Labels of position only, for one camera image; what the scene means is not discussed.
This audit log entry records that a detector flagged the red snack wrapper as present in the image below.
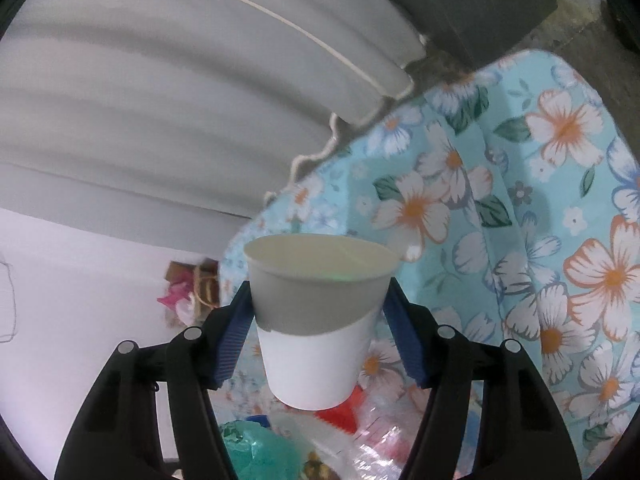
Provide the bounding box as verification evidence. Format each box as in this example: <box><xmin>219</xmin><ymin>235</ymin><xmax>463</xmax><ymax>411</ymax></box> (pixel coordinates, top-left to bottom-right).
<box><xmin>315</xmin><ymin>385</ymin><xmax>368</xmax><ymax>433</ymax></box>

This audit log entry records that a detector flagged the thin black wire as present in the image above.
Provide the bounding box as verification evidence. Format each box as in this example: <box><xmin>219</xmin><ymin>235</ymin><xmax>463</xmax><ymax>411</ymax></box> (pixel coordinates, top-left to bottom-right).
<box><xmin>0</xmin><ymin>259</ymin><xmax>22</xmax><ymax>344</ymax></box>

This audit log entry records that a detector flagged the grey curtain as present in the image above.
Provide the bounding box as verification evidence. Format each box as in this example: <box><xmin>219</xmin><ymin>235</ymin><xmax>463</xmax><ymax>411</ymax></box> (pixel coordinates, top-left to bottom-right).
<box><xmin>0</xmin><ymin>0</ymin><xmax>426</xmax><ymax>256</ymax></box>

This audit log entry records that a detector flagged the pink brown clutter pile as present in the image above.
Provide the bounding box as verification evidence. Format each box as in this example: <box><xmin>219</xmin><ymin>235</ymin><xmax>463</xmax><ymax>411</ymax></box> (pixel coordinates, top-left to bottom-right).
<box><xmin>167</xmin><ymin>260</ymin><xmax>221</xmax><ymax>321</ymax></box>

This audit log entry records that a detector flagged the pink crumpled paper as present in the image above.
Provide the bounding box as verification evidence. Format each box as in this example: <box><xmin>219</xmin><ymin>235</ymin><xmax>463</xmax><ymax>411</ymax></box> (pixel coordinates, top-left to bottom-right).
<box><xmin>157</xmin><ymin>282</ymin><xmax>197</xmax><ymax>313</ymax></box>

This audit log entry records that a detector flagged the white cord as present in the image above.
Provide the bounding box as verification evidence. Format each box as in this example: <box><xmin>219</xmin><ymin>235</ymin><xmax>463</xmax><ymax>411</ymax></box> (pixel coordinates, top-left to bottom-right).
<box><xmin>192</xmin><ymin>0</ymin><xmax>385</xmax><ymax>99</ymax></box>

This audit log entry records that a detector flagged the green plastic bag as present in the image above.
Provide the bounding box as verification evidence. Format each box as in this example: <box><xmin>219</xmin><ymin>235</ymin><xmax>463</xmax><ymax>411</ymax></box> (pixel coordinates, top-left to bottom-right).
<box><xmin>217</xmin><ymin>420</ymin><xmax>311</xmax><ymax>480</ymax></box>

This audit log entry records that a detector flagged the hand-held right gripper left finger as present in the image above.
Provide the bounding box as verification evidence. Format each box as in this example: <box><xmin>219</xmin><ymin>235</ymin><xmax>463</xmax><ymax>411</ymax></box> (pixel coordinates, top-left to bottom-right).
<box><xmin>54</xmin><ymin>280</ymin><xmax>255</xmax><ymax>480</ymax></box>

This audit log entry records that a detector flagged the blue floral tablecloth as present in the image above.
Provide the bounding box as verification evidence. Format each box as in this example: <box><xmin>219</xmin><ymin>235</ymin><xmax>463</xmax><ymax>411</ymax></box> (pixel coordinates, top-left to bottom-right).
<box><xmin>220</xmin><ymin>50</ymin><xmax>640</xmax><ymax>480</ymax></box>

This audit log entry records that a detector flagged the grey cabinet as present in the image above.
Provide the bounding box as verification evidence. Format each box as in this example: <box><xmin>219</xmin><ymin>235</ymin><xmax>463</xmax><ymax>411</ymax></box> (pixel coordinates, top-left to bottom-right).
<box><xmin>367</xmin><ymin>0</ymin><xmax>558</xmax><ymax>68</ymax></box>

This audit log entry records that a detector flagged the clear plastic bag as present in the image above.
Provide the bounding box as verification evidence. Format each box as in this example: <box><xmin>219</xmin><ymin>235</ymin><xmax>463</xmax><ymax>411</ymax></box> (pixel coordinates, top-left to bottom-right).
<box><xmin>280</xmin><ymin>395</ymin><xmax>432</xmax><ymax>480</ymax></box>

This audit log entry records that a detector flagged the white paper cup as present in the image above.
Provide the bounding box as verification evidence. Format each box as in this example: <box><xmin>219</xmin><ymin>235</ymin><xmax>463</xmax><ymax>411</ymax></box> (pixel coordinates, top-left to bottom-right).
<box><xmin>243</xmin><ymin>233</ymin><xmax>401</xmax><ymax>411</ymax></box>

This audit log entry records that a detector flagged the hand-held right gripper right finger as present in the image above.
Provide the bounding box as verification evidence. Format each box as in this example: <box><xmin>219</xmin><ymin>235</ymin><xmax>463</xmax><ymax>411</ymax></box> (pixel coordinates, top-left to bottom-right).
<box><xmin>382</xmin><ymin>277</ymin><xmax>583</xmax><ymax>480</ymax></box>

